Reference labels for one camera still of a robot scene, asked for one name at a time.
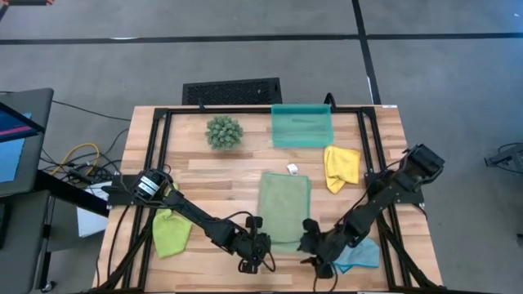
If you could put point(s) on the black stand foot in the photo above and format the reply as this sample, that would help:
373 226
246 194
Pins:
506 157

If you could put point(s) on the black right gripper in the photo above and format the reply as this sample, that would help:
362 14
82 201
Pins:
324 249

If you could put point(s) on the pale green microfiber towel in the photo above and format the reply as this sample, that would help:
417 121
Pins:
284 208

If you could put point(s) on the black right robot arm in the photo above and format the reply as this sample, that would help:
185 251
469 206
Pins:
388 192

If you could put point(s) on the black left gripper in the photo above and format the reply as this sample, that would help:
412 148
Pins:
251 249

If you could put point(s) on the black aluminium table frame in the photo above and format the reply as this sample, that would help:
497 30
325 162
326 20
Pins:
245 110

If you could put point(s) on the yellow microfiber towel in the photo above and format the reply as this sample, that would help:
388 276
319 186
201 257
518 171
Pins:
341 165

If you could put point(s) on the black desk bar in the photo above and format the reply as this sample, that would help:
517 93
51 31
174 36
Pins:
69 194

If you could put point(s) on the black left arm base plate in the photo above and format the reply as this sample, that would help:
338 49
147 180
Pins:
122 198

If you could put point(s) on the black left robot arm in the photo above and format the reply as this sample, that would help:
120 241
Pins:
196 214

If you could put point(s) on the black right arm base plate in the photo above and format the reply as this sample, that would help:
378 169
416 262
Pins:
408 198

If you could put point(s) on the white paper sheet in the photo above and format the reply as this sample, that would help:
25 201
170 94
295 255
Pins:
92 222

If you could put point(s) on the grey computer monitor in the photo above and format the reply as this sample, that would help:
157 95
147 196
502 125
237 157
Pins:
38 143

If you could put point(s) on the potted artificial green plant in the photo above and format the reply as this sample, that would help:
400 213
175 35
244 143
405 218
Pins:
224 132

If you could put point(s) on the teal plastic basket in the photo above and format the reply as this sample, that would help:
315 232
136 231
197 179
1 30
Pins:
302 126

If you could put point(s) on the lime green microfiber towel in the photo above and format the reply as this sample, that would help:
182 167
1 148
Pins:
169 234

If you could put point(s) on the black bar with orange ends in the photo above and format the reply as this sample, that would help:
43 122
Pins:
24 2

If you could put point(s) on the small white tag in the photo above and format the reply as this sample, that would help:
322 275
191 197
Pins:
292 169

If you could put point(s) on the light blue microfiber towel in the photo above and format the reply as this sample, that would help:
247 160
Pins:
363 255

